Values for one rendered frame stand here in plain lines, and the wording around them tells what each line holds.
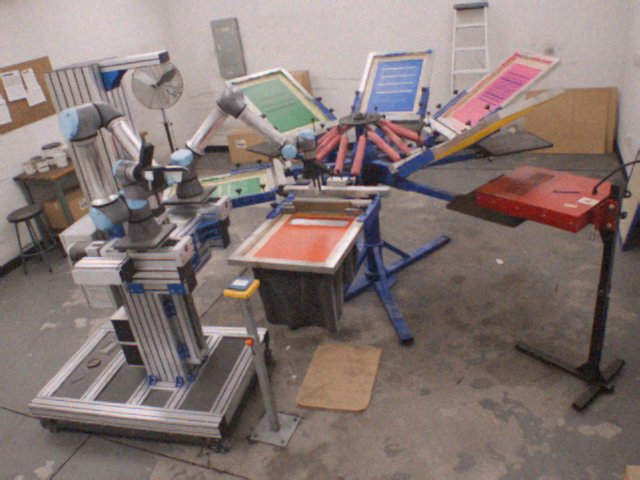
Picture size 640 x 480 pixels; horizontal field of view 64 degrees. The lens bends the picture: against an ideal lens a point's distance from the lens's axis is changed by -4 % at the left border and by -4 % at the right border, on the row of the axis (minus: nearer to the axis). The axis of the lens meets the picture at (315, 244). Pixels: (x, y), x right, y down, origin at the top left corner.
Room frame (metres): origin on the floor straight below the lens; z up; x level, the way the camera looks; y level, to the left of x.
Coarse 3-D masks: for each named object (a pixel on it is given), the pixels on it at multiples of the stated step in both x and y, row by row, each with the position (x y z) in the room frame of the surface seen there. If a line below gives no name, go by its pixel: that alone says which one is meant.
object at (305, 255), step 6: (318, 228) 2.70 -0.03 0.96; (324, 228) 2.68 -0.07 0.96; (330, 228) 2.67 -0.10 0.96; (336, 228) 2.66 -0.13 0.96; (342, 228) 2.65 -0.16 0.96; (336, 234) 2.59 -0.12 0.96; (342, 234) 2.57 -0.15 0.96; (330, 240) 2.52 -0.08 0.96; (336, 240) 2.51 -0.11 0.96; (330, 246) 2.46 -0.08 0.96; (294, 252) 2.45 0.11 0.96; (300, 252) 2.44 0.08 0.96; (306, 252) 2.43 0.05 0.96; (312, 252) 2.42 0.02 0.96; (318, 252) 2.41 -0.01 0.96; (324, 252) 2.40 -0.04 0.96; (330, 252) 2.39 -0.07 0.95; (288, 258) 2.39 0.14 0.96; (294, 258) 2.39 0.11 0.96; (300, 258) 2.38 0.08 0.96; (306, 258) 2.37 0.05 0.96; (312, 258) 2.36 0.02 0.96; (318, 258) 2.35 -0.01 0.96; (324, 258) 2.34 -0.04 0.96
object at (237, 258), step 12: (264, 228) 2.74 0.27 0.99; (360, 228) 2.55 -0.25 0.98; (252, 240) 2.61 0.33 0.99; (348, 240) 2.42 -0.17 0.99; (240, 252) 2.48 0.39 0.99; (336, 252) 2.32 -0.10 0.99; (348, 252) 2.36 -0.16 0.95; (228, 264) 2.43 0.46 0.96; (240, 264) 2.40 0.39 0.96; (252, 264) 2.37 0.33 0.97; (264, 264) 2.33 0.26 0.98; (276, 264) 2.30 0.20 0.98; (288, 264) 2.28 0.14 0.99; (300, 264) 2.25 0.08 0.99; (312, 264) 2.23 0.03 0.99; (324, 264) 2.21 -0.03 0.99; (336, 264) 2.21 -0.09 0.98
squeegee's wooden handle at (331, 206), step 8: (296, 200) 2.90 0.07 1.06; (304, 200) 2.88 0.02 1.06; (312, 200) 2.86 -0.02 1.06; (320, 200) 2.84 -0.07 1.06; (328, 200) 2.83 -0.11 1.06; (336, 200) 2.81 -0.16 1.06; (296, 208) 2.90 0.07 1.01; (304, 208) 2.88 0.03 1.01; (312, 208) 2.85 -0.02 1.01; (320, 208) 2.83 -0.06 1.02; (328, 208) 2.81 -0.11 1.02; (336, 208) 2.79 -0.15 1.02; (344, 208) 2.77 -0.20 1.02
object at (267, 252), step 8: (296, 216) 2.91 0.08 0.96; (304, 216) 2.89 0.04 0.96; (312, 216) 2.88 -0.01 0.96; (320, 216) 2.86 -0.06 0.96; (288, 224) 2.81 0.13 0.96; (296, 224) 2.79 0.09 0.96; (280, 232) 2.72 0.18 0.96; (272, 240) 2.64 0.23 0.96; (264, 248) 2.55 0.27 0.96; (272, 248) 2.54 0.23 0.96; (256, 256) 2.47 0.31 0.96; (264, 256) 2.46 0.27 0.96; (272, 256) 2.45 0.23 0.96; (280, 256) 2.43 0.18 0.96; (288, 256) 2.42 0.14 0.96
